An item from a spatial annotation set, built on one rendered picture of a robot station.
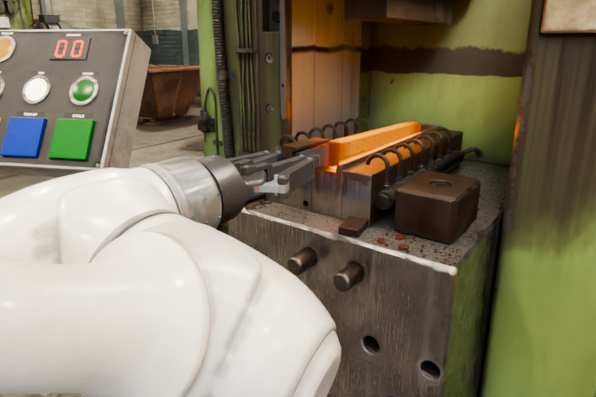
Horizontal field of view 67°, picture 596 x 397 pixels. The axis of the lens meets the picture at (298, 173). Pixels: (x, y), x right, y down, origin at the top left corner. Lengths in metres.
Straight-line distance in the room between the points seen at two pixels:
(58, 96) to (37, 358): 0.77
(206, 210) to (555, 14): 0.49
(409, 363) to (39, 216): 0.49
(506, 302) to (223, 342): 0.61
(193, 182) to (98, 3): 9.54
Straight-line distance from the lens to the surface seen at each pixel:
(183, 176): 0.44
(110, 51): 0.94
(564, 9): 0.68
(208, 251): 0.27
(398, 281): 0.61
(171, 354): 0.25
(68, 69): 0.97
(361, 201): 0.67
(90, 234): 0.35
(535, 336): 0.82
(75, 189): 0.38
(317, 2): 0.97
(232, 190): 0.47
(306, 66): 0.94
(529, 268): 0.77
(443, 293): 0.59
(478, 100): 1.08
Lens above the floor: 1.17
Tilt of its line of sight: 16 degrees down
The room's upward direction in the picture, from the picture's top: straight up
